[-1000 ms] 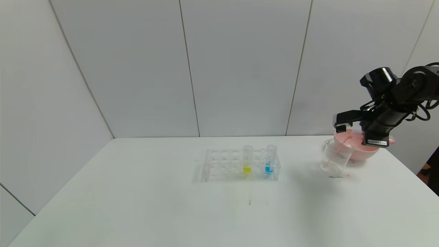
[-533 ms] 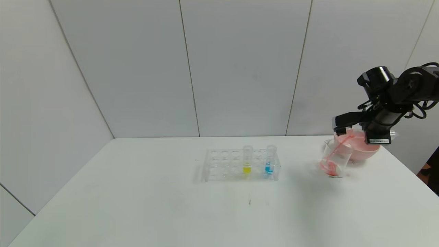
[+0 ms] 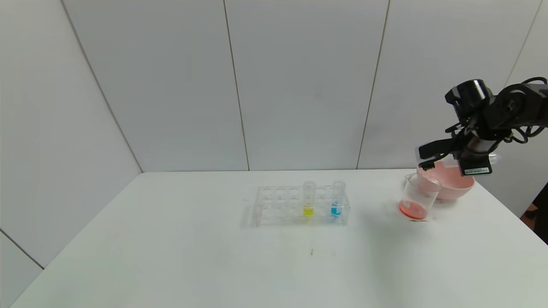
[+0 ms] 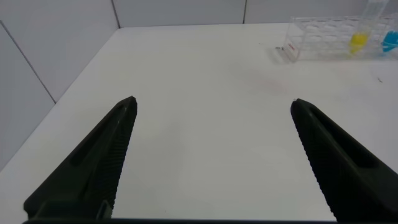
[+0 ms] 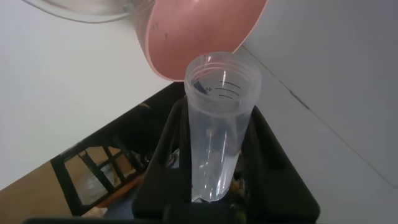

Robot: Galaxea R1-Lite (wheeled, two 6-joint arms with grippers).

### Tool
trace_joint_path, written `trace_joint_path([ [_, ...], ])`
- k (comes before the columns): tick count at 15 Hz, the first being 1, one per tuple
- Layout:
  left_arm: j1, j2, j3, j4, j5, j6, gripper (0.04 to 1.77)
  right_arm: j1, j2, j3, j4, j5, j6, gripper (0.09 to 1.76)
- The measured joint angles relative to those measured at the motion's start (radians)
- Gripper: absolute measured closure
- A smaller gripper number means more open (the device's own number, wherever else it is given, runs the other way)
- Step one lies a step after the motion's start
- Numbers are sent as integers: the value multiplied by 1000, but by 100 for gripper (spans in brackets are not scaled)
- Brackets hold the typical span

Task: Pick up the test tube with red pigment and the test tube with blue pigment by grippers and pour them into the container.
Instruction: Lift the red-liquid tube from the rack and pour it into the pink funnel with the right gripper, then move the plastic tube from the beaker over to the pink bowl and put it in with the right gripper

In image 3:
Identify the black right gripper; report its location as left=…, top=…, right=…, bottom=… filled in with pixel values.
left=457, top=136, right=497, bottom=177

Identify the test tube with blue pigment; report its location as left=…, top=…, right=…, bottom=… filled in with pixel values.
left=331, top=181, right=346, bottom=218

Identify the test tube with yellow pigment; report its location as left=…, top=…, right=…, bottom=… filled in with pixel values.
left=303, top=181, right=317, bottom=218

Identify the clear plastic test tube rack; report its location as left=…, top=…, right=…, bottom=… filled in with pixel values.
left=256, top=185, right=351, bottom=227

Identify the pink bowl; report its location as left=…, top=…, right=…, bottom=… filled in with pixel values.
left=416, top=160, right=475, bottom=201

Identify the clear glass beaker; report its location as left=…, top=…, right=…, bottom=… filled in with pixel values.
left=398, top=173, right=441, bottom=221

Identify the dark object beside table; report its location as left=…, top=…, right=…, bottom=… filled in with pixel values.
left=524, top=182, right=548, bottom=244

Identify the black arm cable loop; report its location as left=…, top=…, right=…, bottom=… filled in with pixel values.
left=501, top=76, right=548, bottom=145

